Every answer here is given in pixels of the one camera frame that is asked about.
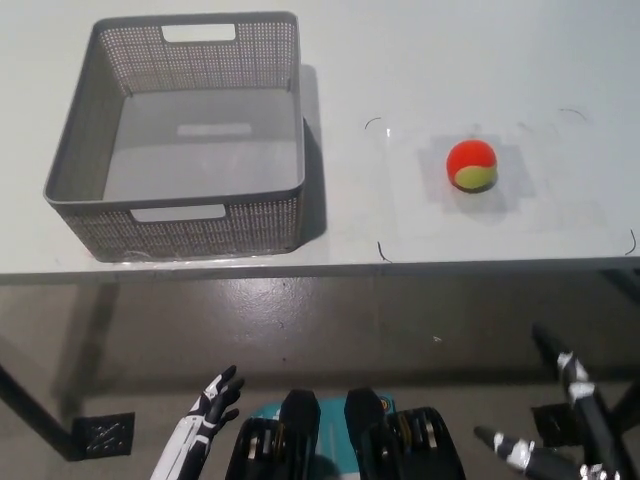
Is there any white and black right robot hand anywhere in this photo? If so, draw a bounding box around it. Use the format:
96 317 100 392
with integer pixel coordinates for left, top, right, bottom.
473 323 640 480

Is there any grey perforated plastic basket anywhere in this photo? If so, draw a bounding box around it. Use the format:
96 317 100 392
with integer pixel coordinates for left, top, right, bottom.
43 10 307 263

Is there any black table foot plate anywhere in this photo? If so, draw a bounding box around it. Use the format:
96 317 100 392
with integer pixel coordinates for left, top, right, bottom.
530 401 597 447
72 411 137 459

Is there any orange and yellow tennis ball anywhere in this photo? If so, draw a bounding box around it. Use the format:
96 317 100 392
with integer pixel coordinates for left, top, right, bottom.
446 139 499 193

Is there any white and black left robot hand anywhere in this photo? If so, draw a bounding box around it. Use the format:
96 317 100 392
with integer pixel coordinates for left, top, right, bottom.
149 364 246 480

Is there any black and teal robot torso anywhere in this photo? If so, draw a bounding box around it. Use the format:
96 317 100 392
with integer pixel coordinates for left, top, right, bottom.
224 387 469 480

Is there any dark metal table leg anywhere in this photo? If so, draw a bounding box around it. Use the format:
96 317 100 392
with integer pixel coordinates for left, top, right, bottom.
597 377 640 441
0 357 81 461

